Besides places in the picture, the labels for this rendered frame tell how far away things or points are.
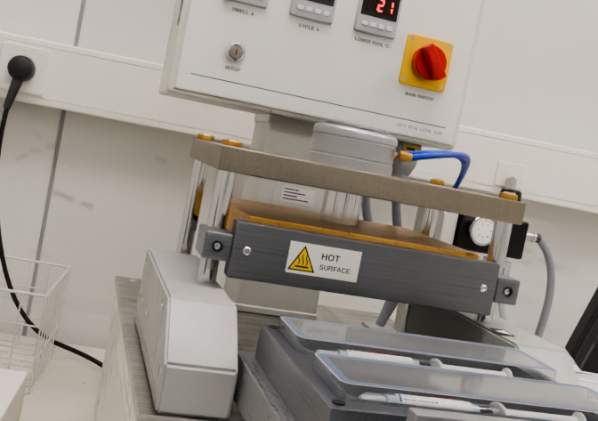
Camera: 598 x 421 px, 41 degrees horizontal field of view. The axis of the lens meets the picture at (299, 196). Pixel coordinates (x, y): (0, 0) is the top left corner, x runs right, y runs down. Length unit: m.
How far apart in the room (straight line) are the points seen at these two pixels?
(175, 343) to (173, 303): 0.03
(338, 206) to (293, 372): 0.28
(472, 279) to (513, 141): 0.68
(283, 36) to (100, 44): 0.52
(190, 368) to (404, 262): 0.21
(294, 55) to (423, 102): 0.16
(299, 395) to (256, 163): 0.23
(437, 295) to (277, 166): 0.17
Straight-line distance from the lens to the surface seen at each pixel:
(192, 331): 0.56
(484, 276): 0.70
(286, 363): 0.49
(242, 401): 0.54
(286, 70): 0.86
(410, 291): 0.67
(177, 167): 1.31
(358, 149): 0.71
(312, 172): 0.64
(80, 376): 1.19
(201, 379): 0.55
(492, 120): 1.39
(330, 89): 0.87
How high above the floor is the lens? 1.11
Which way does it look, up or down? 3 degrees down
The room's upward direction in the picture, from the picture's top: 11 degrees clockwise
